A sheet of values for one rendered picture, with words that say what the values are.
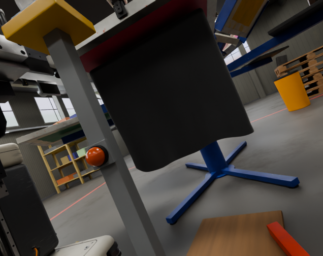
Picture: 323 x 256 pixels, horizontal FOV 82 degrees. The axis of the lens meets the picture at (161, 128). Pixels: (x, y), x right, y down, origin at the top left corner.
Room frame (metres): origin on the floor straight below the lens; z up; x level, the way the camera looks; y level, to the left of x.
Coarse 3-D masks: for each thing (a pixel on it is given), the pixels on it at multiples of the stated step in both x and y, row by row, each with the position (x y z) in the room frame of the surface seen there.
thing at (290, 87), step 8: (296, 72) 3.26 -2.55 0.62; (280, 80) 3.36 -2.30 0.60; (288, 80) 3.28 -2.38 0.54; (296, 80) 3.26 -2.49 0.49; (280, 88) 3.42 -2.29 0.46; (288, 88) 3.31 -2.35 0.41; (296, 88) 3.27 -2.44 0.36; (304, 88) 3.30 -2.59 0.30; (288, 96) 3.36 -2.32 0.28; (296, 96) 3.29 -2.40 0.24; (304, 96) 3.27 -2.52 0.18; (288, 104) 3.42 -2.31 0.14; (296, 104) 3.32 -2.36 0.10; (304, 104) 3.28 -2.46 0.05
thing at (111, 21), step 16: (144, 0) 0.52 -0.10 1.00; (160, 0) 0.52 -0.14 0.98; (208, 0) 0.62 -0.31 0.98; (112, 16) 0.55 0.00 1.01; (128, 16) 0.54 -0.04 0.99; (144, 16) 0.56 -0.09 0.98; (208, 16) 0.72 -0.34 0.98; (96, 32) 0.56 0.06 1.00; (112, 32) 0.57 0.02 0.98; (80, 48) 0.58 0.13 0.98
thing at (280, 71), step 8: (320, 48) 3.93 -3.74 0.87; (304, 56) 4.11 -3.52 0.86; (312, 56) 3.86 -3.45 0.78; (320, 56) 4.35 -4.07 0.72; (288, 64) 4.62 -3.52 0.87; (304, 64) 4.30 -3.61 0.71; (312, 64) 3.89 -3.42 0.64; (280, 72) 4.15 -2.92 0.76; (304, 72) 4.53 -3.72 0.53; (312, 72) 3.91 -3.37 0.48; (312, 80) 3.96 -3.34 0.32; (320, 80) 3.88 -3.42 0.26; (312, 88) 3.96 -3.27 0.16; (320, 88) 3.90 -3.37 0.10; (312, 96) 3.99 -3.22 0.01
